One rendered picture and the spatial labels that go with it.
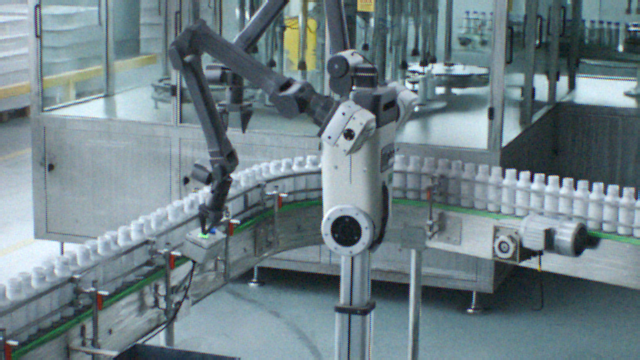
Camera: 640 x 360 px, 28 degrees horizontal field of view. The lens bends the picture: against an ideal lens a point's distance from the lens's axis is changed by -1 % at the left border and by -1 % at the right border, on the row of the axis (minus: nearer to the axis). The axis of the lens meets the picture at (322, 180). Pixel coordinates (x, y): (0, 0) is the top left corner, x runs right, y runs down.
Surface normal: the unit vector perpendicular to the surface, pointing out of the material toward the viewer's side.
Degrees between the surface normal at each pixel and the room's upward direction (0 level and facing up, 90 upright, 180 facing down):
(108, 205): 90
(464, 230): 90
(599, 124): 90
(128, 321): 90
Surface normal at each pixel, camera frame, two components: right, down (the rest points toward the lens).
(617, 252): -0.61, 0.15
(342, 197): -0.33, 0.37
